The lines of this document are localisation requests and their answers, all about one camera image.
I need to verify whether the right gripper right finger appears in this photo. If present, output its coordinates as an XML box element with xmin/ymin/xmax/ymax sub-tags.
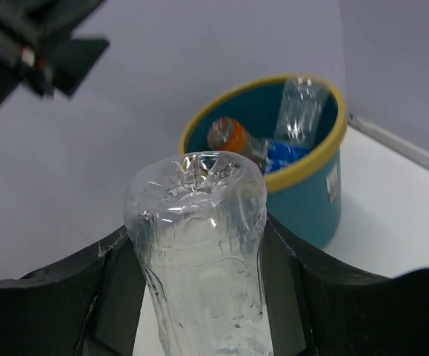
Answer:
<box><xmin>262</xmin><ymin>217</ymin><xmax>429</xmax><ymax>355</ymax></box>

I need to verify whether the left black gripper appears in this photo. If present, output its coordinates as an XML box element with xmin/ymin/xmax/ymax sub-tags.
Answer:
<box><xmin>0</xmin><ymin>1</ymin><xmax>109</xmax><ymax>105</ymax></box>

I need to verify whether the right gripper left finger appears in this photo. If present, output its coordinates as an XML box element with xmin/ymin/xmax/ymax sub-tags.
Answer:
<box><xmin>0</xmin><ymin>227</ymin><xmax>145</xmax><ymax>355</ymax></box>

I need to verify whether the clear bottle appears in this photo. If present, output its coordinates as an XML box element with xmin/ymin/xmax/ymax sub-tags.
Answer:
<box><xmin>273</xmin><ymin>76</ymin><xmax>329</xmax><ymax>150</ymax></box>
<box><xmin>124</xmin><ymin>151</ymin><xmax>273</xmax><ymax>355</ymax></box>

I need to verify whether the blue label bottle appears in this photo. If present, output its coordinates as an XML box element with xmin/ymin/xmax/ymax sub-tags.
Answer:
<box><xmin>264</xmin><ymin>139</ymin><xmax>310</xmax><ymax>174</ymax></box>

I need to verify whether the long orange bottle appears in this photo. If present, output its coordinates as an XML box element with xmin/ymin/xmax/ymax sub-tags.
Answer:
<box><xmin>207</xmin><ymin>116</ymin><xmax>267</xmax><ymax>173</ymax></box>

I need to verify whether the teal bin with yellow rim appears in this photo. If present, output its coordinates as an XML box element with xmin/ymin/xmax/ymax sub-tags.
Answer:
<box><xmin>179</xmin><ymin>74</ymin><xmax>347</xmax><ymax>248</ymax></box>

